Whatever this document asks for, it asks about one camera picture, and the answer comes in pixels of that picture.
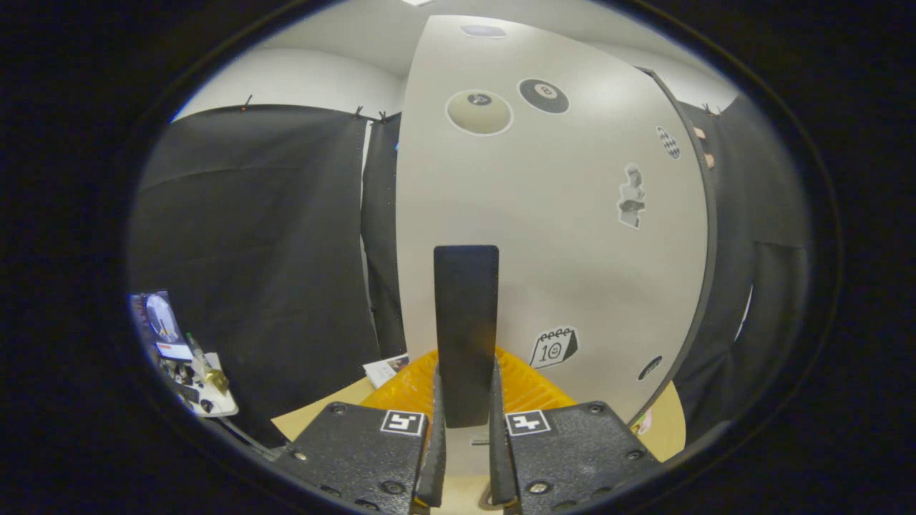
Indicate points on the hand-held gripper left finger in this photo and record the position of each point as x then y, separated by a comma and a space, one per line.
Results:
433, 465

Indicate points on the white shoe cabinet door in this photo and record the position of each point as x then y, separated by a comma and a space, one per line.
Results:
558, 250

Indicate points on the black backdrop cloth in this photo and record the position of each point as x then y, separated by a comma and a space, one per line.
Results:
250, 250

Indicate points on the blue-edged screen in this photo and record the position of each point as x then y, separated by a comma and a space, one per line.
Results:
161, 318

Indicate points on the white book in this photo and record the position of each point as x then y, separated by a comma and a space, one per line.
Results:
383, 370

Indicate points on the grey shoe cabinet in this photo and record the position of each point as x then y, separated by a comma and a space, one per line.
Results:
712, 236

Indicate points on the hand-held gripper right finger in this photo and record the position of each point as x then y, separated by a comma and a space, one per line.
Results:
501, 465

